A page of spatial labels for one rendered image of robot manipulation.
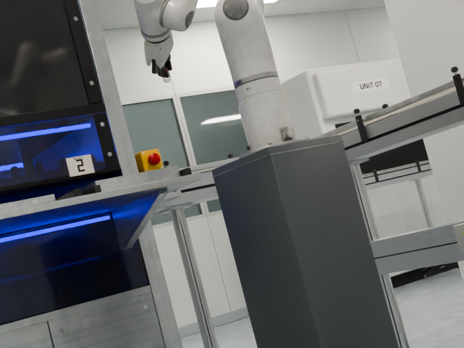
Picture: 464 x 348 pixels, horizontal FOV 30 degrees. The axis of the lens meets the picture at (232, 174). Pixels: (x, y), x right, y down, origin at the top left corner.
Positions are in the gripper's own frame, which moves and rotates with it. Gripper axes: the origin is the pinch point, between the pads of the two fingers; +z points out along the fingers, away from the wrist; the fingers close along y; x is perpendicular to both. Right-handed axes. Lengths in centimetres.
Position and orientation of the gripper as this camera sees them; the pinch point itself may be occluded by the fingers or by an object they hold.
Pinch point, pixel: (163, 68)
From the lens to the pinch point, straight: 253.5
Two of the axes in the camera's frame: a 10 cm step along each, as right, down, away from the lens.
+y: -3.4, 8.0, -4.9
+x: 9.4, 2.5, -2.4
